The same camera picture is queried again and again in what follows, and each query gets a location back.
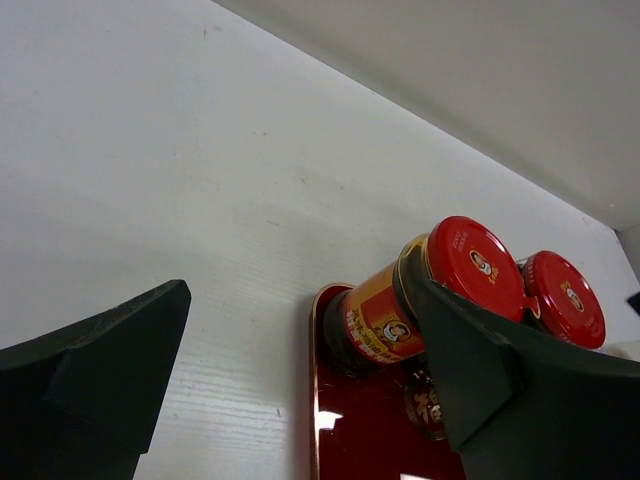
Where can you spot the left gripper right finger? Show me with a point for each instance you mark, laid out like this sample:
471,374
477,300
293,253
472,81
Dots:
519,404

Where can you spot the red lacquer tray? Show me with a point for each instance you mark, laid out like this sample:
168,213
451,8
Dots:
370,428

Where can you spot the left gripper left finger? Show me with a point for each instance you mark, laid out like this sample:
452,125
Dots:
83,401

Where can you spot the red lid chili sauce jar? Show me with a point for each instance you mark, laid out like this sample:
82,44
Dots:
375,323

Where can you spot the white lid condiment jar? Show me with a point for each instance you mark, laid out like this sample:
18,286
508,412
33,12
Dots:
629,350

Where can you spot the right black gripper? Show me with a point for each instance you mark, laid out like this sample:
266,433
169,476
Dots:
634,302

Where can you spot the red lid brown sauce bottle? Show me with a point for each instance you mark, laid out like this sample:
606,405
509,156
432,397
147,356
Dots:
569,308

